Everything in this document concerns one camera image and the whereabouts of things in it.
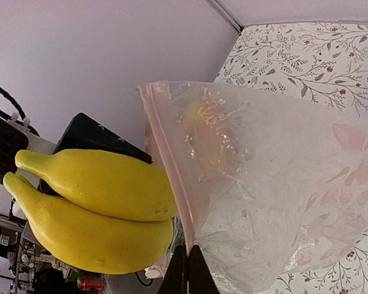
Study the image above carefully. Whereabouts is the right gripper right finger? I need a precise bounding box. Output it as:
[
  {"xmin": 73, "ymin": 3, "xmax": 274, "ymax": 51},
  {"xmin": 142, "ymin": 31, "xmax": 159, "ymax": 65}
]
[{"xmin": 187, "ymin": 245, "xmax": 220, "ymax": 294}]

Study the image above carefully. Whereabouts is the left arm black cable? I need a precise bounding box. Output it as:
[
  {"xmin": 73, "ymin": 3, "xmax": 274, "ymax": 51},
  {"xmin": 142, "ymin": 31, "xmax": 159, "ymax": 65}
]
[{"xmin": 0, "ymin": 80, "xmax": 40, "ymax": 135}]

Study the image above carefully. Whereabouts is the red soda can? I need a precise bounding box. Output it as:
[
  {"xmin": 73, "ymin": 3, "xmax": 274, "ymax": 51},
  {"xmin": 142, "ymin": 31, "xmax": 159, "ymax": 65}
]
[{"xmin": 77, "ymin": 276, "xmax": 105, "ymax": 292}]

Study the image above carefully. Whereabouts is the clear zip top bag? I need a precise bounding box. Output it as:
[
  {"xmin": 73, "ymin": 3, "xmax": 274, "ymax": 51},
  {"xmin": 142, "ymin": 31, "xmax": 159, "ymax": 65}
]
[{"xmin": 139, "ymin": 81, "xmax": 368, "ymax": 293}]

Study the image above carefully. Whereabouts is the yellow banana bunch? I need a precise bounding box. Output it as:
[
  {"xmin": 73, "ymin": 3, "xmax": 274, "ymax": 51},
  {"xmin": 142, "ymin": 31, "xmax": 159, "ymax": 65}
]
[{"xmin": 3, "ymin": 149, "xmax": 178, "ymax": 274}]

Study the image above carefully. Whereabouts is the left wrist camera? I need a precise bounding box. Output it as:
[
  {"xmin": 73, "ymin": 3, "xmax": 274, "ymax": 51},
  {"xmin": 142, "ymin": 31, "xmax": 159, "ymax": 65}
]
[{"xmin": 0, "ymin": 111, "xmax": 55, "ymax": 184}]

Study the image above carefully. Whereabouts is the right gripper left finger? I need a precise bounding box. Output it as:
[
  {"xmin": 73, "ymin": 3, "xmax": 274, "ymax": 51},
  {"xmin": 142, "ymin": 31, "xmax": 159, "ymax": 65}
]
[{"xmin": 165, "ymin": 245, "xmax": 188, "ymax": 294}]

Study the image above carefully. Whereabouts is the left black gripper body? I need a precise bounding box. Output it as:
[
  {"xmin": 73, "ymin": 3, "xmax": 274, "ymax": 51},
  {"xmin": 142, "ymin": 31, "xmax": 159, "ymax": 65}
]
[{"xmin": 53, "ymin": 113, "xmax": 153, "ymax": 164}]

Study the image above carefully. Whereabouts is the left aluminium frame post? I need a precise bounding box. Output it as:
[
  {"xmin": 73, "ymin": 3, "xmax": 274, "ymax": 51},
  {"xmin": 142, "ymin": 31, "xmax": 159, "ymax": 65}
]
[{"xmin": 206, "ymin": 0, "xmax": 245, "ymax": 34}]

